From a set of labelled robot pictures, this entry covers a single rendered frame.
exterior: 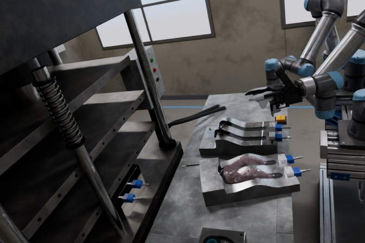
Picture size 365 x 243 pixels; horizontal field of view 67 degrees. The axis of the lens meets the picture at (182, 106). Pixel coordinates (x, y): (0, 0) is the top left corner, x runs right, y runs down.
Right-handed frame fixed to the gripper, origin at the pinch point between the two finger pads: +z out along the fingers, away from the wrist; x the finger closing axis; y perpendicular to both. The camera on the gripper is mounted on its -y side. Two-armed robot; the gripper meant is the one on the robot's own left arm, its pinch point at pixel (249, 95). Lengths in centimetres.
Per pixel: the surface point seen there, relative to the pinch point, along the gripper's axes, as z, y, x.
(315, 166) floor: -73, 131, 120
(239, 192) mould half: 11, 57, 15
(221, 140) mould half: 12, 46, 54
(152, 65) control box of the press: 48, -2, 105
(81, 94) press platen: 74, -11, 23
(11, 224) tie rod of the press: 85, 11, -35
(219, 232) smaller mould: 25, 60, -6
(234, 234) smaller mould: 18, 60, -8
